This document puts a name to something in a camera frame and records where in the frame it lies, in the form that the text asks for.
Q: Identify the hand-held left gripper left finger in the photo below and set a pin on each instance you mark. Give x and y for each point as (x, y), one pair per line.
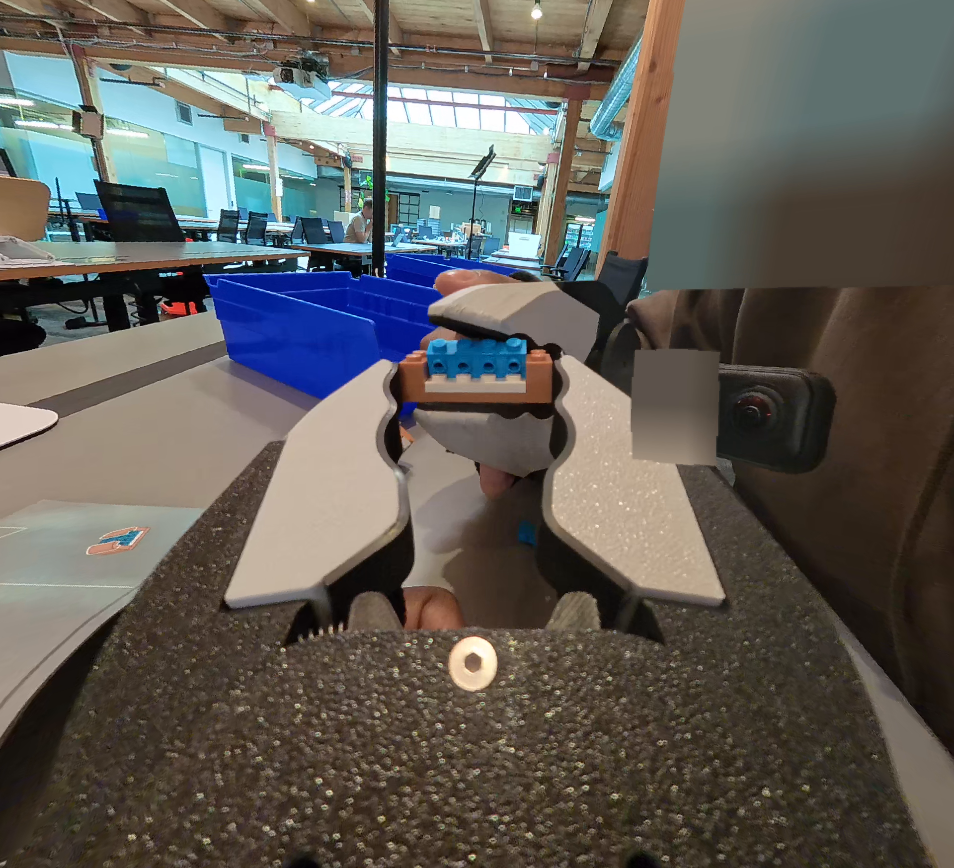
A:
(320, 503)

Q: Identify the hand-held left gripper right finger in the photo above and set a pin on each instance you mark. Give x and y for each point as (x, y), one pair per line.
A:
(633, 503)

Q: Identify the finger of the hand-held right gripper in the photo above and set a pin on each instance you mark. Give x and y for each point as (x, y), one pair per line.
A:
(492, 439)
(522, 309)

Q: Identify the long orange studded plate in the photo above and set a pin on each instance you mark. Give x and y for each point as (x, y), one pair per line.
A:
(477, 391)

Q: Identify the white studded plate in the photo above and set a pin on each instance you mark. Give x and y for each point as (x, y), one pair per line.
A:
(477, 383)

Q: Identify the long blue brick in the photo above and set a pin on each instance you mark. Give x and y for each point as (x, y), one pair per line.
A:
(477, 355)

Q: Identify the tan two-stud brick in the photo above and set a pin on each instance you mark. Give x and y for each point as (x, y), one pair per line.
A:
(412, 369)

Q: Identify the blue plastic bin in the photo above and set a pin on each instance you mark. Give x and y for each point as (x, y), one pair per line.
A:
(298, 331)
(425, 268)

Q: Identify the grey instruction booklet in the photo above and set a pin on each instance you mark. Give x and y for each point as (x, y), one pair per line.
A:
(59, 585)

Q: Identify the grey desk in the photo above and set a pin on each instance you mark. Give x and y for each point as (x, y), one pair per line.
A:
(186, 421)

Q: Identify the person's right hand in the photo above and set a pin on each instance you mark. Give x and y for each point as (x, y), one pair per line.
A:
(466, 279)

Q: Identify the black office chair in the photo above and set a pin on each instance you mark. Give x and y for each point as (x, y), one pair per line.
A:
(227, 225)
(570, 263)
(257, 227)
(313, 228)

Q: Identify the black panel on tall stand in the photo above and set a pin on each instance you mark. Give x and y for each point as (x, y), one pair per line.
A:
(483, 164)

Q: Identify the black pole with ridged disc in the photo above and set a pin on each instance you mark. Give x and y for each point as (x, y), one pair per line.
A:
(381, 63)

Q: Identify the long office table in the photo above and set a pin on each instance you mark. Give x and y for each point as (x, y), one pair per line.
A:
(149, 253)

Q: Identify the white ceiling projector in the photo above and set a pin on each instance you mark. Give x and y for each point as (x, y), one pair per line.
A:
(302, 74)

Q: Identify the clear acrylic stand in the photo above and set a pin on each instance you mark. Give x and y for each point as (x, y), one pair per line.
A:
(22, 249)

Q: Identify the light wooden chair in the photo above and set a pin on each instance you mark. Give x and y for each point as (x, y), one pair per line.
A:
(22, 208)

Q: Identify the large spiral air duct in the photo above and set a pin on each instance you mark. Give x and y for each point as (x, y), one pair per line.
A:
(615, 100)

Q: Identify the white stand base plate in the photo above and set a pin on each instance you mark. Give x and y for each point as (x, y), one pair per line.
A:
(22, 421)

